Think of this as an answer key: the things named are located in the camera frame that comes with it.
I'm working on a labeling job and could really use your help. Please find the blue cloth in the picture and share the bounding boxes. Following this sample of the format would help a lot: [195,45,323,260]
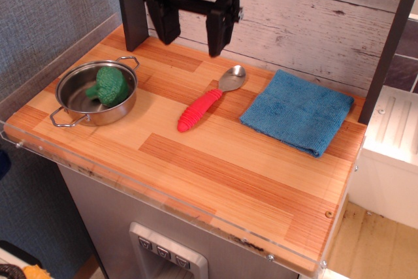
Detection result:
[240,70,354,158]

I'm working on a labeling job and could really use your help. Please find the clear acrylic edge guard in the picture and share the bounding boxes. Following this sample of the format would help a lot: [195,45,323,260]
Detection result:
[4,115,365,276]

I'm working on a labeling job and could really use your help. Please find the green toy broccoli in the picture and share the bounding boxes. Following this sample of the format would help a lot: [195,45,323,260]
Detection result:
[86,66,129,107]

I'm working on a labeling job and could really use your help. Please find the small steel pot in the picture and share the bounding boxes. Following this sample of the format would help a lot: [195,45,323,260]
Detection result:
[50,56,140,127]

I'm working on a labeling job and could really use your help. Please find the grey toy fridge cabinet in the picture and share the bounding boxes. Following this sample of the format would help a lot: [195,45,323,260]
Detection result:
[59,166,298,278]

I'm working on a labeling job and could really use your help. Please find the silver dispenser panel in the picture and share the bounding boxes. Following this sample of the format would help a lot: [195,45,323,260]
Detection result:
[129,222,209,278]

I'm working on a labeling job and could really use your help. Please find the white toy sink unit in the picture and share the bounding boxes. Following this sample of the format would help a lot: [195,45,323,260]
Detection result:
[348,86,417,228]

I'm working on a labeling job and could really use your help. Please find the dark left support post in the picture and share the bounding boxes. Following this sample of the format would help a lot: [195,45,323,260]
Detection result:
[119,0,149,52]

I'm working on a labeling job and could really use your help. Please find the dark support post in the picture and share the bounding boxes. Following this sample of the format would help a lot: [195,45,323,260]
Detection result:
[358,0,415,125]
[119,0,149,52]

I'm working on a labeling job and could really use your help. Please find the red handled metal spoon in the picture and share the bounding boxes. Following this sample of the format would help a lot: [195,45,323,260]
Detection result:
[177,65,246,132]

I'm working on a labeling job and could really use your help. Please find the dark right support post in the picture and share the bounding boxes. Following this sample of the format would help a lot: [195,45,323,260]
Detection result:
[358,0,415,125]

